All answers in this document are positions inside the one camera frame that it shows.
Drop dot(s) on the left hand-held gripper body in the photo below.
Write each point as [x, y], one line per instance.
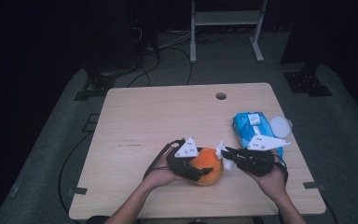
[181, 166]

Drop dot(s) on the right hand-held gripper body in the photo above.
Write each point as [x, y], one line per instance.
[256, 161]

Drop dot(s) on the orange plush toy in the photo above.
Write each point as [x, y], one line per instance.
[209, 174]

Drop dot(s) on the white wet wipe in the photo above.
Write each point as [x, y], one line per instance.
[228, 165]

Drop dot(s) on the blue wet wipes pack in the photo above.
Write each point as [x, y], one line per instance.
[244, 130]

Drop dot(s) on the person's left hand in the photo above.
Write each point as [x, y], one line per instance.
[160, 175]

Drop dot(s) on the person's right hand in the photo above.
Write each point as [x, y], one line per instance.
[273, 186]

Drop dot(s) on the white round plastic lid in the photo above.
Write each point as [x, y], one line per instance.
[280, 126]

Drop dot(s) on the black tape strip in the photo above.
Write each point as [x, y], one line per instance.
[77, 191]
[313, 185]

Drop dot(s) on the black stand base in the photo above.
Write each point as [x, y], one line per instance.
[306, 82]
[96, 85]

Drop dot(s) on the white metal stand frame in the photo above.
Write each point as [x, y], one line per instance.
[227, 18]

